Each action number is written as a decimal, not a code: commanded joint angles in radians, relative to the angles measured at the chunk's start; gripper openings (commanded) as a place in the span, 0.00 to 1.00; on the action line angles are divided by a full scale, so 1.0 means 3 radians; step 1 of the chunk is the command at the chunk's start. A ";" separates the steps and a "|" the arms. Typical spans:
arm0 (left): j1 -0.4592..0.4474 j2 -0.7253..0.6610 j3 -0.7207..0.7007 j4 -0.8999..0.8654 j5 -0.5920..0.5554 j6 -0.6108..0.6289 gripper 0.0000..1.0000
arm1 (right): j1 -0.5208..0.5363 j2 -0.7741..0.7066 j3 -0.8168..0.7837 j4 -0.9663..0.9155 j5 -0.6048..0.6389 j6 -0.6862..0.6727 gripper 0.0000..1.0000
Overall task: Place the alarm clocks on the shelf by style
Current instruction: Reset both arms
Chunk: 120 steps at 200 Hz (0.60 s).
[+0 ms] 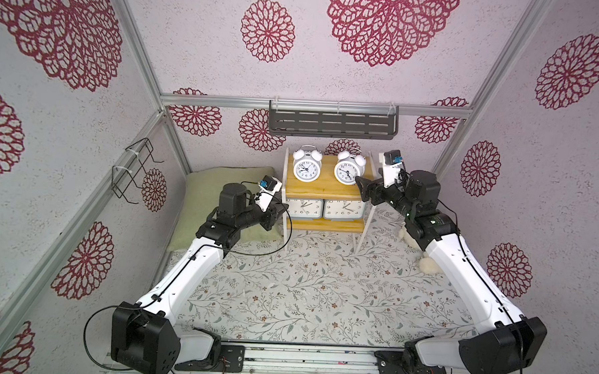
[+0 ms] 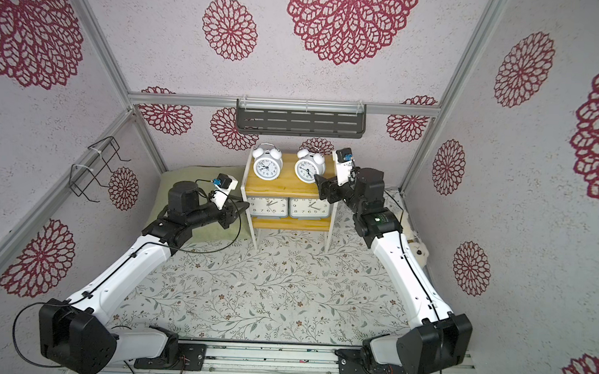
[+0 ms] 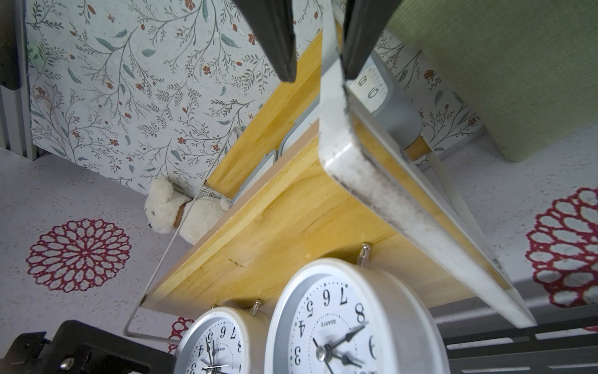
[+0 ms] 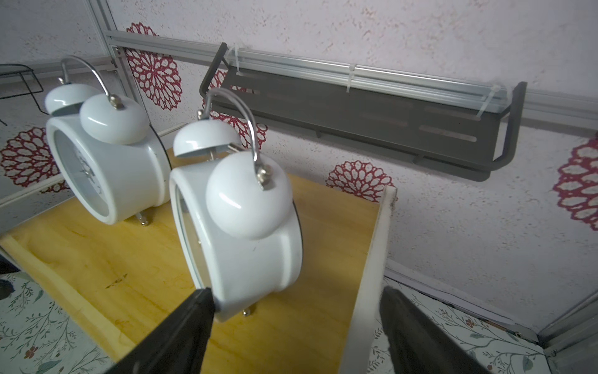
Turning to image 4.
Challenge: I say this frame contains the wooden white-framed two-tier shelf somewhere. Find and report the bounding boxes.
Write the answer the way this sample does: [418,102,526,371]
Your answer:
[1,176,396,373]

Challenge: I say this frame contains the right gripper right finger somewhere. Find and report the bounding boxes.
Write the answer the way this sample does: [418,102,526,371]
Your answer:
[379,286,487,373]

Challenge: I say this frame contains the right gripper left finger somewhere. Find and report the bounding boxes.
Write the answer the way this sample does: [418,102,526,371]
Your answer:
[108,288,216,373]

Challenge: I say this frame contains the dark grey wall shelf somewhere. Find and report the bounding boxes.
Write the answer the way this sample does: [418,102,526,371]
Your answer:
[200,44,527,182]

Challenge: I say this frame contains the black wire wall rack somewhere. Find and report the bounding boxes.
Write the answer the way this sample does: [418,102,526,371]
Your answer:
[1,63,48,115]

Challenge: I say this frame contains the white twin-bell clock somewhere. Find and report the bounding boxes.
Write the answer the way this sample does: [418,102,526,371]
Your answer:
[45,55,171,226]
[169,88,304,322]

